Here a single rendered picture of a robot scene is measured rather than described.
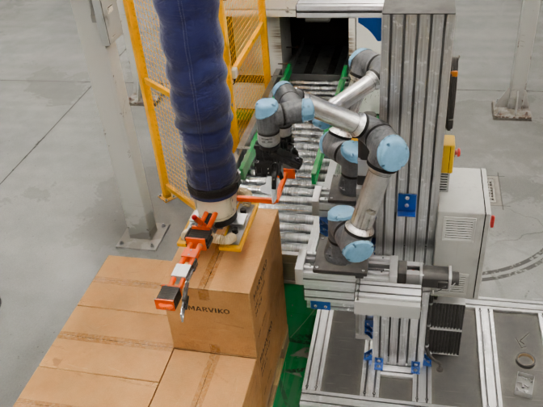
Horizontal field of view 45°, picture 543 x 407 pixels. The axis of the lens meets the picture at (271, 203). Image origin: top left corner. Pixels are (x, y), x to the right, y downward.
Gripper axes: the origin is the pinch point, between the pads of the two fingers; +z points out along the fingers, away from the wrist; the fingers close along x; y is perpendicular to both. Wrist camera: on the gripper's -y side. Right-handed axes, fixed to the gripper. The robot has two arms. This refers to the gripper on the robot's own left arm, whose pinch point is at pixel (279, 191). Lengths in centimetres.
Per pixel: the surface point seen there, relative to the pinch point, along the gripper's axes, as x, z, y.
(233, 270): -20, 58, 28
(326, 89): -283, 98, 21
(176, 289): 21, 31, 37
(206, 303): -7, 66, 38
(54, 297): -84, 152, 173
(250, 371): 2, 98, 19
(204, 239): -8.1, 31.1, 34.0
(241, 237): -27, 44, 25
